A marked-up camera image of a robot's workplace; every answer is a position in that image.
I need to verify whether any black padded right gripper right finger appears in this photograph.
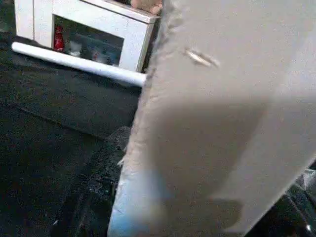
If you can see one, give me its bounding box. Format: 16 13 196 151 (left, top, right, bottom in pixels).
271 182 316 237

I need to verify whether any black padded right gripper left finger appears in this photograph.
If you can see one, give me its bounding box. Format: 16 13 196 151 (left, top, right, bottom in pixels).
52 125 133 237

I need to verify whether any white plastic table top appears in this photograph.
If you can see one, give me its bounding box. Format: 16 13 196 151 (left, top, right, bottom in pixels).
107 0 316 237

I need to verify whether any white plastic table leg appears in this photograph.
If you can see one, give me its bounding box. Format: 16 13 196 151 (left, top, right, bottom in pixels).
11 41 148 87

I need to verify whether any white cabinet with glass doors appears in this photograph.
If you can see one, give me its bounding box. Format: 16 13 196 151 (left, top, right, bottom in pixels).
14 0 161 75

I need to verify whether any brown plush toy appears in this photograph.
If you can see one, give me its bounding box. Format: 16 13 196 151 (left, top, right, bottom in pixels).
130 0 163 15

